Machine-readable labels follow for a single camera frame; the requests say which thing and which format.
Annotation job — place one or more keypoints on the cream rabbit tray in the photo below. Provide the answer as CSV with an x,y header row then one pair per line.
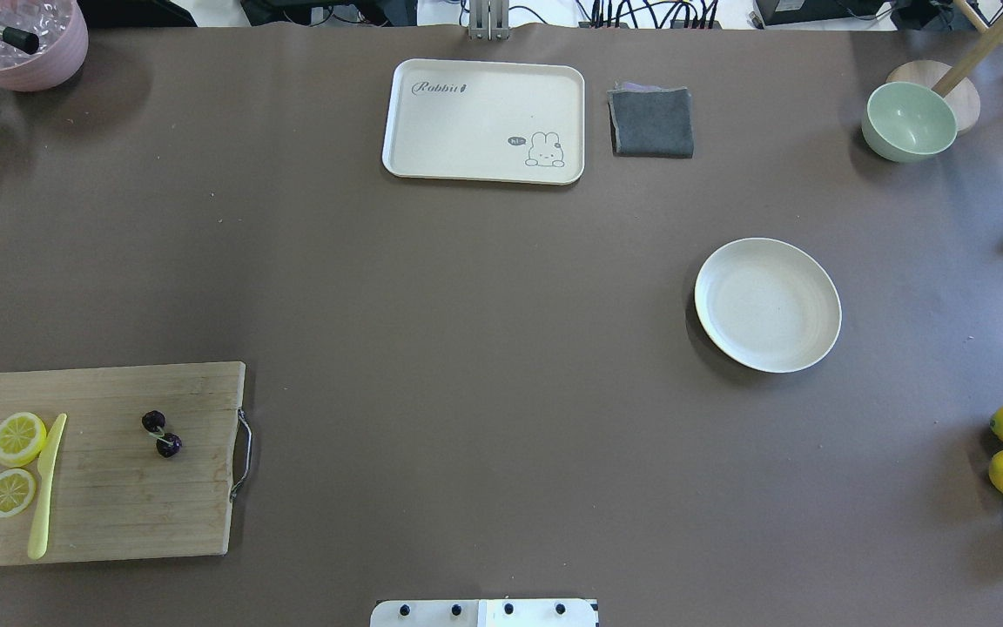
x,y
486,121

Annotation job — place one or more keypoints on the grey folded cloth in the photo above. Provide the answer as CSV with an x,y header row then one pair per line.
x,y
651,122

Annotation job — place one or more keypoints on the cream round plate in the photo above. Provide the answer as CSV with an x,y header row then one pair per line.
x,y
768,305

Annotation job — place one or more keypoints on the bamboo cutting board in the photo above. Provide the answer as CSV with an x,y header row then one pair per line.
x,y
114,497

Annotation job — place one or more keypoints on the mint green bowl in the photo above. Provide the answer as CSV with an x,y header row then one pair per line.
x,y
905,122

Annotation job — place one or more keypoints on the lemon slice upper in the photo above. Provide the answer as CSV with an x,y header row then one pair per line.
x,y
22,438

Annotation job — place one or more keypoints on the lemon slice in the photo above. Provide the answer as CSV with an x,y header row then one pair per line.
x,y
22,438
17,488

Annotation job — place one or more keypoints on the wooden cup stand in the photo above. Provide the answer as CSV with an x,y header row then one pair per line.
x,y
953,83

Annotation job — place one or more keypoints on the yellow plastic knife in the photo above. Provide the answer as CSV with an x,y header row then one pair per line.
x,y
38,541

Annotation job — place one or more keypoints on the lemon slice lower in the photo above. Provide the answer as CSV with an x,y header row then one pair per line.
x,y
17,488

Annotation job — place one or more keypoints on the pink bowl with ice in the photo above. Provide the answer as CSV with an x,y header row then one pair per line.
x,y
42,43

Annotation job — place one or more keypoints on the aluminium frame post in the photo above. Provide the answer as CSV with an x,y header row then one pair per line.
x,y
488,20

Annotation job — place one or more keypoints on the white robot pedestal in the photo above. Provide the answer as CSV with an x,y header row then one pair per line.
x,y
548,611

